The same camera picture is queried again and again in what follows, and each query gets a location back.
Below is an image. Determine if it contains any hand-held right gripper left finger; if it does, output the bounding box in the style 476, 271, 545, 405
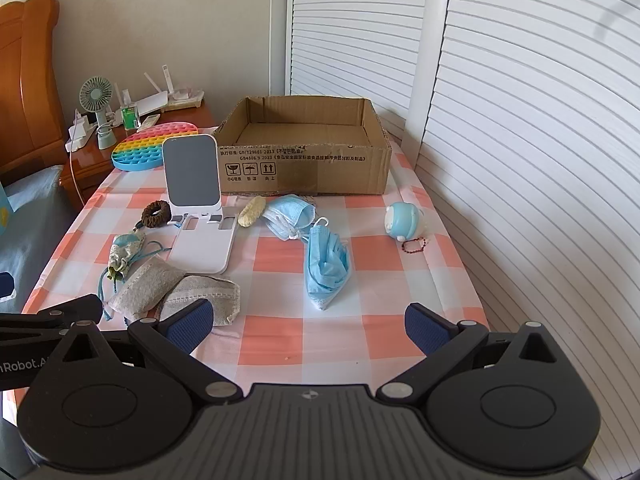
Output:
62, 298, 240, 406

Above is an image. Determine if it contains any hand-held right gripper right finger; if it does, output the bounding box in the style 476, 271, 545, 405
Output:
376, 303, 573, 405

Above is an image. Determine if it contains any grey sachet bag lace seam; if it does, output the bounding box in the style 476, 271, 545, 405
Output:
159, 275, 241, 328

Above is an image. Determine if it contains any white phone stand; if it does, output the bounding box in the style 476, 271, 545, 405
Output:
161, 134, 240, 275

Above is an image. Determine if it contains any blue face mask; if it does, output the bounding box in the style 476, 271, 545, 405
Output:
262, 194, 328, 242
303, 225, 351, 311

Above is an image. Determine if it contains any brown cardboard box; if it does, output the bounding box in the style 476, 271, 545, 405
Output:
214, 95, 393, 196

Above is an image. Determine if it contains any plain grey sachet bag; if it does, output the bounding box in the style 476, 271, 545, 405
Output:
107, 255, 188, 323

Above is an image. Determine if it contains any blue bedding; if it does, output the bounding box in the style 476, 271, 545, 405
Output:
0, 165, 78, 321

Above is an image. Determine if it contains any orange checkered tablecloth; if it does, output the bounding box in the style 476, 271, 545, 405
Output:
20, 137, 491, 396

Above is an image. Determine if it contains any brown hair scrunchie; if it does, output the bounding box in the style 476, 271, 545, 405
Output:
141, 200, 172, 230

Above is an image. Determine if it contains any beige fuzzy pad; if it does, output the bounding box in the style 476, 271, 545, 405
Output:
237, 196, 267, 228

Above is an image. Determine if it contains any wooden nightstand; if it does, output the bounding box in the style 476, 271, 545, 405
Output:
59, 100, 221, 211

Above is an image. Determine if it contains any crumpled blue face mask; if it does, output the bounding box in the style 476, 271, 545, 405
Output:
262, 194, 328, 242

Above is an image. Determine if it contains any white power strip with chargers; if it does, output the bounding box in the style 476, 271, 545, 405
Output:
65, 109, 101, 152

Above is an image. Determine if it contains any rainbow pop toy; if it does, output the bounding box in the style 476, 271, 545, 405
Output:
111, 120, 217, 172

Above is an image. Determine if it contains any green hand sanitizer bottle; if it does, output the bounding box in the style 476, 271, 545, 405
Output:
120, 89, 141, 128

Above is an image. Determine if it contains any wooden headboard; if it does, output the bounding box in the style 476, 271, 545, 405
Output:
0, 0, 68, 186

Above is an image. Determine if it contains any green handheld fan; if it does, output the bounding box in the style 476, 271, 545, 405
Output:
79, 76, 118, 150

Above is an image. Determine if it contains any white router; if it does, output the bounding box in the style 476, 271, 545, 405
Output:
135, 65, 176, 116

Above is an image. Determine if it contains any wide white louvered door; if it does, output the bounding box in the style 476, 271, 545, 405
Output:
415, 0, 640, 476

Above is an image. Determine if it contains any beige tray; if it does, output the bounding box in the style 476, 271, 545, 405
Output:
169, 87, 206, 111

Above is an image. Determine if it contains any narrow white louvered door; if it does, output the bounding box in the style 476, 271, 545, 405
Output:
287, 0, 431, 111

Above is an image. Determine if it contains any small pouch with blue cord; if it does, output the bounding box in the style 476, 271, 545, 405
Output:
100, 230, 168, 321

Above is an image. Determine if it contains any blue pig toy keychain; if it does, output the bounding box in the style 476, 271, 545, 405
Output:
384, 202, 432, 256

